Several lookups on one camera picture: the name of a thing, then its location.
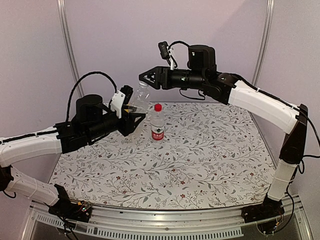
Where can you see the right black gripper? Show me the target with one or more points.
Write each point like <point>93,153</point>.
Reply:
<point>158,71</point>

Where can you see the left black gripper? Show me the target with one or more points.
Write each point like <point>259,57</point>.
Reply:
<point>128,126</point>

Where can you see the clear plastic bottle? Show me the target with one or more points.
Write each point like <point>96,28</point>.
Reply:
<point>140,99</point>

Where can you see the white blue bottle cap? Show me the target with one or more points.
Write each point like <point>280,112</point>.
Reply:
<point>145,82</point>

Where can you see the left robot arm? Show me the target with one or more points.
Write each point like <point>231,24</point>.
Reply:
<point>92,122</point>

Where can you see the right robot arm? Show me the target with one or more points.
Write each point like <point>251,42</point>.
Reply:
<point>232,89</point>

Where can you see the red cap water bottle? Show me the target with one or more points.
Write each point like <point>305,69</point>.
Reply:
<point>157,124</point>

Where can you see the floral table mat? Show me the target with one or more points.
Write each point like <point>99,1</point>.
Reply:
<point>212,156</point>

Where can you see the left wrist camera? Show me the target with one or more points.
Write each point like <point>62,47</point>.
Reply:
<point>119,99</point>

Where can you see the left metal frame post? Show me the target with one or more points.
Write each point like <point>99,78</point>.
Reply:
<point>61,7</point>

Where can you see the metal frame post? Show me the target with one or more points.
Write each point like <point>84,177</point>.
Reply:
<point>61,7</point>
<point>270,5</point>

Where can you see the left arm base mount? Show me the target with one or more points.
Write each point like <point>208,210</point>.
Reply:
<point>66,209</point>

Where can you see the right metal frame post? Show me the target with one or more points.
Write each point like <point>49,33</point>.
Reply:
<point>270,5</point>

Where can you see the aluminium front rail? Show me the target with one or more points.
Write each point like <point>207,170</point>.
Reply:
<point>116,223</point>

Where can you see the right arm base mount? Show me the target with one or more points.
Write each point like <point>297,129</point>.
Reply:
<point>269,212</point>

